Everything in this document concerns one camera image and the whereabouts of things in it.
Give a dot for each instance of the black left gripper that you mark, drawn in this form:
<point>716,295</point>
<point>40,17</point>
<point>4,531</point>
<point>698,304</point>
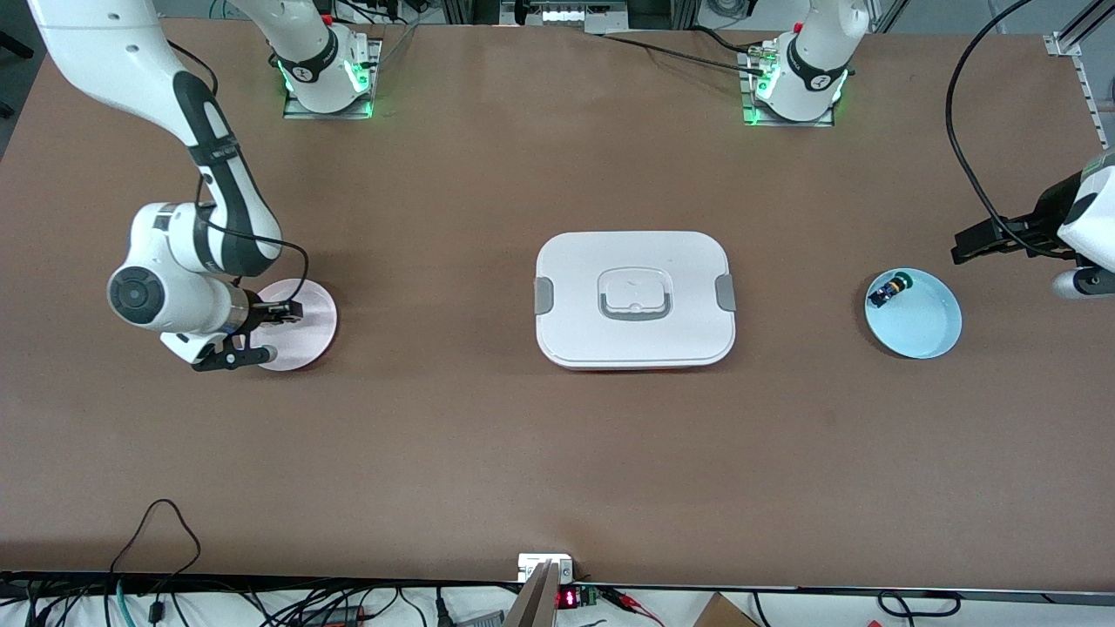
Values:
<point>1039,228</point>

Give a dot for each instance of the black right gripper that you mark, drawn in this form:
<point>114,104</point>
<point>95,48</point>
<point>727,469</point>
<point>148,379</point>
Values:
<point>252,311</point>

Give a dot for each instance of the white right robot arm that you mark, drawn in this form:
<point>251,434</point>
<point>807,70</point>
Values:
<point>87,52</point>

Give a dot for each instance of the white lunch box grey latches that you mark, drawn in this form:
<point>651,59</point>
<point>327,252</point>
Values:
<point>636,340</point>

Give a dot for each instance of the pink round plate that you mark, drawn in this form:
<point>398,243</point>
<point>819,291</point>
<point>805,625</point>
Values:
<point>314,340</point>

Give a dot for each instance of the light blue round plate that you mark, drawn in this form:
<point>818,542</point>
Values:
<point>923,326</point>

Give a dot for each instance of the red digit display module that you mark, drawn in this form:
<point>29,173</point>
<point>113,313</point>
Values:
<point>571,598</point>

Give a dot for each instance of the silver device with lit strip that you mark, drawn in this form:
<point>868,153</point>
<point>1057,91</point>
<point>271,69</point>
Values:
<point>566,13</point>

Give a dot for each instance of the red black clip leads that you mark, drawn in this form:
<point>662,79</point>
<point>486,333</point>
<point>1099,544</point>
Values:
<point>631,603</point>

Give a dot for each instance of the brown cardboard piece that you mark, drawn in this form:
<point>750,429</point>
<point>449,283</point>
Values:
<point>723,612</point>

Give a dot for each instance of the perforated aluminium bracket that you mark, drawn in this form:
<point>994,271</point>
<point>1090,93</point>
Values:
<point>1080,78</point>

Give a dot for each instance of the aluminium frame profile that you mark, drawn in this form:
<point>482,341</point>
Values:
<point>1089,24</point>

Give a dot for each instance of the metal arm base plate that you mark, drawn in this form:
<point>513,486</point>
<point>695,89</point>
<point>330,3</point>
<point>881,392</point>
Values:
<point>751,104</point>
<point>373,78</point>

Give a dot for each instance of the white mount plate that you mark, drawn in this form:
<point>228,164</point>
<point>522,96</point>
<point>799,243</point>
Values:
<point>531,562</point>

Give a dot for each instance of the grey mount beam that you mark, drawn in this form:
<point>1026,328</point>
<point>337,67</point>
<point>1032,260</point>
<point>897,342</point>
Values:
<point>533,601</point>

